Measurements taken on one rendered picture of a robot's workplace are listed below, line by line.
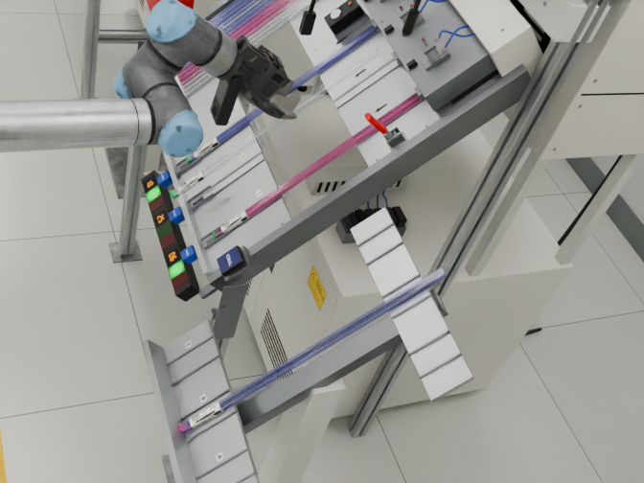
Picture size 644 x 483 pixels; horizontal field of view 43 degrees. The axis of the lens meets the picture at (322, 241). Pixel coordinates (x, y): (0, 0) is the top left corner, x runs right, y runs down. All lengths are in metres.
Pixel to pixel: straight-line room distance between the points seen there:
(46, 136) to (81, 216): 1.42
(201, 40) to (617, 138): 0.88
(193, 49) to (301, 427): 0.68
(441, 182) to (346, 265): 0.44
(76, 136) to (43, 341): 1.17
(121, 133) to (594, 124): 0.93
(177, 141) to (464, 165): 1.11
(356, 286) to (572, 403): 1.11
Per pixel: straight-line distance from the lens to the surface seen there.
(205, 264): 1.61
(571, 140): 1.72
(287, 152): 2.08
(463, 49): 1.52
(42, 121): 1.27
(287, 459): 1.56
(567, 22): 1.42
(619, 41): 1.60
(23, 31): 3.44
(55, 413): 2.25
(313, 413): 1.43
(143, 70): 1.43
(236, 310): 1.62
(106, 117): 1.30
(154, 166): 2.80
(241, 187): 1.68
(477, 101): 1.50
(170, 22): 1.39
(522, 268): 2.05
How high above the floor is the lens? 1.93
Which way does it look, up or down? 44 degrees down
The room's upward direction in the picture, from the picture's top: 20 degrees clockwise
